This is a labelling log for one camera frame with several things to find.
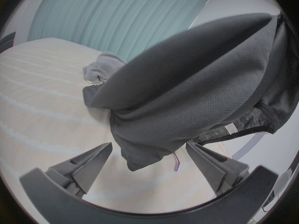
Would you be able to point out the pile of clothes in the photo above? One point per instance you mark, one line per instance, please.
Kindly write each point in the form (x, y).
(179, 163)

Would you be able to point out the bed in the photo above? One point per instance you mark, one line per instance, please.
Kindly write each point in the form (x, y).
(42, 101)

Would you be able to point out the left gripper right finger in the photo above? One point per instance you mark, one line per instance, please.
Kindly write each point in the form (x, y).
(210, 167)

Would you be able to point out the grey garment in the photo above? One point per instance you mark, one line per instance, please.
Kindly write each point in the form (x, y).
(105, 66)

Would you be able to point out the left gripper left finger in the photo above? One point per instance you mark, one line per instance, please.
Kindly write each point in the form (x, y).
(88, 164)

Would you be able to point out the black chest of drawers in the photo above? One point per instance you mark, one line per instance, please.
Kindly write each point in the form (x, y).
(7, 40)

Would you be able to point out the black T-shirt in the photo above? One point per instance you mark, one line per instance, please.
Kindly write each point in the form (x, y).
(186, 78)

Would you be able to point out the blue-green curtain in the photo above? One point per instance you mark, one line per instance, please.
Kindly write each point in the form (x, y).
(140, 20)
(58, 13)

